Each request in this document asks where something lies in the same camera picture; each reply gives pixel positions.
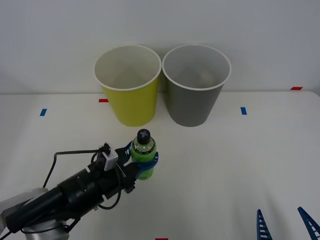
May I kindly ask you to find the green plastic bottle black cap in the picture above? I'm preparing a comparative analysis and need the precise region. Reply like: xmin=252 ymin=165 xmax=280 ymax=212
xmin=130 ymin=128 xmax=158 ymax=181

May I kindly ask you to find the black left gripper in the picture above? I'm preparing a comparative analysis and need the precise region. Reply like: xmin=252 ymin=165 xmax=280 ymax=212
xmin=88 ymin=141 xmax=160 ymax=201

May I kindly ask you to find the grey plastic bin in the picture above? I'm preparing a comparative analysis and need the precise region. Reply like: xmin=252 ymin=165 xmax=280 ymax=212
xmin=161 ymin=43 xmax=232 ymax=128

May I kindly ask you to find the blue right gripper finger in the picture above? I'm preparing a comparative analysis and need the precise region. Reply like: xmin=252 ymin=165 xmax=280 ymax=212
xmin=256 ymin=208 xmax=271 ymax=240
xmin=297 ymin=206 xmax=320 ymax=240

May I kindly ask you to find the yellow-green plastic bin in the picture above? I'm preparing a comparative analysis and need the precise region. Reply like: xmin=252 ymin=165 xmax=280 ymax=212
xmin=93 ymin=44 xmax=162 ymax=127

